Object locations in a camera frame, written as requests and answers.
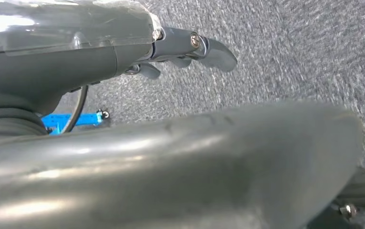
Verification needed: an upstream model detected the blue metal shelf rack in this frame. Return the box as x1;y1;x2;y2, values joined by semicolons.
41;109;111;136

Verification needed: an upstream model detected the robot left leg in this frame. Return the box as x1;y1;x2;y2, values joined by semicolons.
0;101;365;229

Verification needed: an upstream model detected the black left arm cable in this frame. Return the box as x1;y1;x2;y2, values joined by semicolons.
61;85;89;134

